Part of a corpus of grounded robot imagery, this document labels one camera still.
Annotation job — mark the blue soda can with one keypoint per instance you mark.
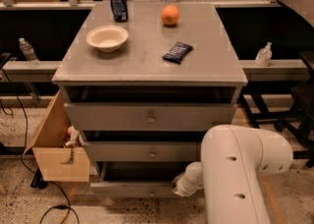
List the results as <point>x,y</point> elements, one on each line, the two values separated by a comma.
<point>120,10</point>

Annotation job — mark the dark blue snack packet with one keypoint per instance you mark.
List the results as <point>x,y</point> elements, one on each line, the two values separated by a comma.
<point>177,52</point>

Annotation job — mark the grey drawer cabinet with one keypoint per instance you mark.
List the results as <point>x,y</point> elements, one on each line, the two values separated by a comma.
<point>209,74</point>

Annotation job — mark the black office chair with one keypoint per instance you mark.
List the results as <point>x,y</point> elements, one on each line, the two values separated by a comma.
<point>299,119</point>

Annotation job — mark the items inside cardboard box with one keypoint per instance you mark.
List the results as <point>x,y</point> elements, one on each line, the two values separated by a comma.
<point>73,138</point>

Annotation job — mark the white bowl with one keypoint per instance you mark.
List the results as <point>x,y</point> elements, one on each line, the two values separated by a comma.
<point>107,38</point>

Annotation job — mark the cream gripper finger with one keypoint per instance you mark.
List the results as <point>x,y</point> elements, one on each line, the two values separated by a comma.
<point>174,184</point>

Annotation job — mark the orange fruit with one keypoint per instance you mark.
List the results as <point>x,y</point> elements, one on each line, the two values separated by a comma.
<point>170,15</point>

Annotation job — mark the grey middle drawer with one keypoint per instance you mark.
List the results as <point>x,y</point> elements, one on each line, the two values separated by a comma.
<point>143,146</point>

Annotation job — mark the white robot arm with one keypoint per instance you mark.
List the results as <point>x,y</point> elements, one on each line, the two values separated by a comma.
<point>231,160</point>

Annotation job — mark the cardboard box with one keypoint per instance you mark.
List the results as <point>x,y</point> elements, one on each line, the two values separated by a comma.
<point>57,162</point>

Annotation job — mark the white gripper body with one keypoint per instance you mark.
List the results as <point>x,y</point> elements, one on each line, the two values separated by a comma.
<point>184,186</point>

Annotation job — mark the clear water bottle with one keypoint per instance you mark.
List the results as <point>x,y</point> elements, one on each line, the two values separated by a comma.
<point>29,52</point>

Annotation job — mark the grey drawer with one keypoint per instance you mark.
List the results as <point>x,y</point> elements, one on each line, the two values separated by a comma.
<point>138,179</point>
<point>148,117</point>
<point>143,146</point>

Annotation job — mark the grey bottom drawer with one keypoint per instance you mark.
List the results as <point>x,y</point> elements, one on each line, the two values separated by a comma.
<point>138,179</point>

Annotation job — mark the hand sanitizer pump bottle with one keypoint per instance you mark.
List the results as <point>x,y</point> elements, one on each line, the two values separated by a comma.
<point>264,56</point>

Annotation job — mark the grey top drawer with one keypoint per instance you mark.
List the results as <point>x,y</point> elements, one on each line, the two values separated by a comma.
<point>148,117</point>

